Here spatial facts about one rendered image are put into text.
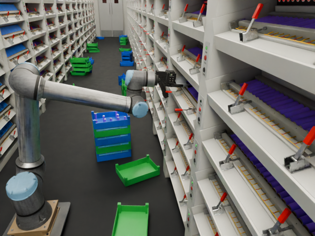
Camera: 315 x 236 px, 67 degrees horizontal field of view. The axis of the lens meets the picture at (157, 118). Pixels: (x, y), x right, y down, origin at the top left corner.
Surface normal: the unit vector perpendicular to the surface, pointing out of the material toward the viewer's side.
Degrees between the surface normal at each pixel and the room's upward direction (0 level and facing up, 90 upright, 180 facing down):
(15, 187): 8
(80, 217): 0
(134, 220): 0
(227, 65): 90
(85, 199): 0
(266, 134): 16
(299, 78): 105
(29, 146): 95
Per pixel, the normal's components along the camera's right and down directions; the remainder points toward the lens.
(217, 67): 0.15, 0.43
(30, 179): -0.01, -0.83
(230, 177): -0.25, -0.86
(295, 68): -0.96, 0.28
